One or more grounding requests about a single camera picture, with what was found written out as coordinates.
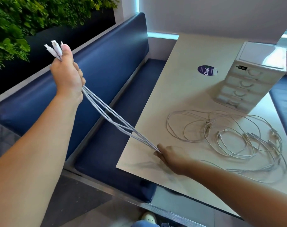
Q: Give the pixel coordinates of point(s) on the person's left hand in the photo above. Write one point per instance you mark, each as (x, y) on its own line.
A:
(67, 77)

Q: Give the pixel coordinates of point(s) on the person's right hand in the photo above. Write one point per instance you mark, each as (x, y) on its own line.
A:
(174, 159)

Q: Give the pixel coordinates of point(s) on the white mini drawer cabinet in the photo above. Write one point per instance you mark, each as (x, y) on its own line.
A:
(261, 54)

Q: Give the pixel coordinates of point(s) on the person's right forearm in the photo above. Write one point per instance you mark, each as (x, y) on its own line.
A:
(240, 193)

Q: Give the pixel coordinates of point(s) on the person's left forearm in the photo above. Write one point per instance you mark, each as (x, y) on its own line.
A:
(27, 163)

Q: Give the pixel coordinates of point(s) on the black planter box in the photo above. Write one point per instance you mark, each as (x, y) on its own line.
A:
(86, 33)

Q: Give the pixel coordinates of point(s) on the person's left white shoe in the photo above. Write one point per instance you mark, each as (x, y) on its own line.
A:
(148, 217)

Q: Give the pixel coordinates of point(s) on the person's blue trousers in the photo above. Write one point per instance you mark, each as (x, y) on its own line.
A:
(143, 224)

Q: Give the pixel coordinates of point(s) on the blue padded bench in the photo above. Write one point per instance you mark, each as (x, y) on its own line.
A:
(110, 68)
(285, 104)

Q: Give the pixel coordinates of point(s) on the white table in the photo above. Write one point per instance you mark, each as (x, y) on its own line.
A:
(188, 92)

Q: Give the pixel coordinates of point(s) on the round purple sticker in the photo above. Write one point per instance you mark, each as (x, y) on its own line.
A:
(206, 70)

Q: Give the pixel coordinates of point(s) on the white roller blind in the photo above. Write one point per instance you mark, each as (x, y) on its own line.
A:
(216, 16)

